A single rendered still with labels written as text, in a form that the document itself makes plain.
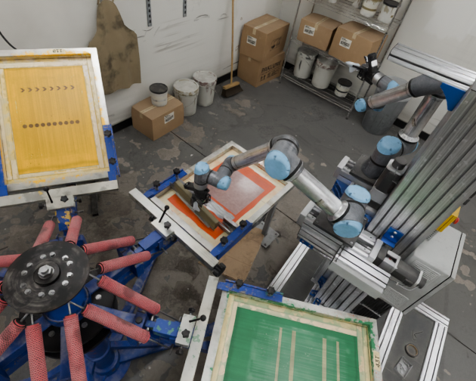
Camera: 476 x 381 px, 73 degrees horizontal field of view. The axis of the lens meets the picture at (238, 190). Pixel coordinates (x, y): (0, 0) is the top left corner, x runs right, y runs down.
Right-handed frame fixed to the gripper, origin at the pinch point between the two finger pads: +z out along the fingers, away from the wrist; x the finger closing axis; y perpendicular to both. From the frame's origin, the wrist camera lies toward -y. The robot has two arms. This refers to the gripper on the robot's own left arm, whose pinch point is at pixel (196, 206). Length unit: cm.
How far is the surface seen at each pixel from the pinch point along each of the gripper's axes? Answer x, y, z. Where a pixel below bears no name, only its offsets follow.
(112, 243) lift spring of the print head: -51, -5, -12
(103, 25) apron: 72, -195, -18
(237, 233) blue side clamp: 5.2, 28.2, 2.7
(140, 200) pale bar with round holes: -21.2, -24.5, -1.1
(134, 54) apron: 101, -195, 17
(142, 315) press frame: -61, 29, -1
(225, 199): 21.9, 4.2, 7.4
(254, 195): 38.2, 14.9, 7.3
